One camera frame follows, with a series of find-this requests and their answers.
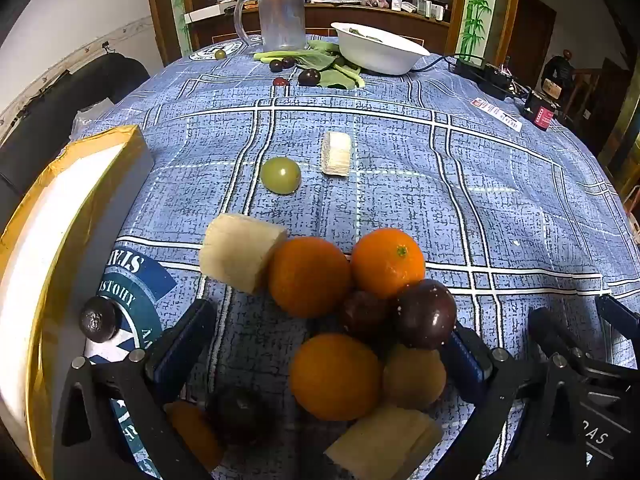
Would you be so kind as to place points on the large dark purple passion fruit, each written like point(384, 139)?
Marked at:
point(425, 312)

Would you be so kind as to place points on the red and black box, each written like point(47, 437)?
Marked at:
point(540, 110)

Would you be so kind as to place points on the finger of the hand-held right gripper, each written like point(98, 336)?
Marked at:
point(550, 327)
point(620, 315)

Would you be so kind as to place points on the green grape-like fruit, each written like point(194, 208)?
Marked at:
point(280, 175)

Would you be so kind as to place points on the clear plastic pitcher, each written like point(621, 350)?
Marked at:
point(280, 15)

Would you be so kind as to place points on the small red jujube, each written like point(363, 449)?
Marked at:
point(281, 81)

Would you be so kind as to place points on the green leafy vegetables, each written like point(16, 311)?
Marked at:
point(320, 60)

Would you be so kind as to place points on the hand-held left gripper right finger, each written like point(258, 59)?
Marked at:
point(462, 360)

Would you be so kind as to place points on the clear plastic wrap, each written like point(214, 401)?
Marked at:
point(90, 115)

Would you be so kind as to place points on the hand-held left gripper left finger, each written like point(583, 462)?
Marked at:
point(180, 350)

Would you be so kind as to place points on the white bowl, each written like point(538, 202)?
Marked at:
point(380, 55)

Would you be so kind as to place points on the dark red wrinkled fruit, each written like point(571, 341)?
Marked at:
point(364, 312)

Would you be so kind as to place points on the wooden cabinet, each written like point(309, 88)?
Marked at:
point(350, 17)

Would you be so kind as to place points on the blue plaid tablecloth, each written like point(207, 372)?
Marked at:
point(450, 200)

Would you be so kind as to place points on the white box with yellow tape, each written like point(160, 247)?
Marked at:
point(50, 260)

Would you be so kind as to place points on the orange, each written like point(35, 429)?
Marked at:
point(192, 435)
point(336, 376)
point(309, 276)
point(387, 260)

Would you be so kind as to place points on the black power strip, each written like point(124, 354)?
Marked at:
point(482, 76)

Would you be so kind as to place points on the small pale sugarcane piece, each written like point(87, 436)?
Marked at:
point(336, 154)

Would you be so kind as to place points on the black chair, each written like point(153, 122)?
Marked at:
point(60, 100)

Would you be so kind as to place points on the brown kiwi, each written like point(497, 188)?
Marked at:
point(415, 376)

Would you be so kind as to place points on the white paper label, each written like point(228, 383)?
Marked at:
point(497, 112)

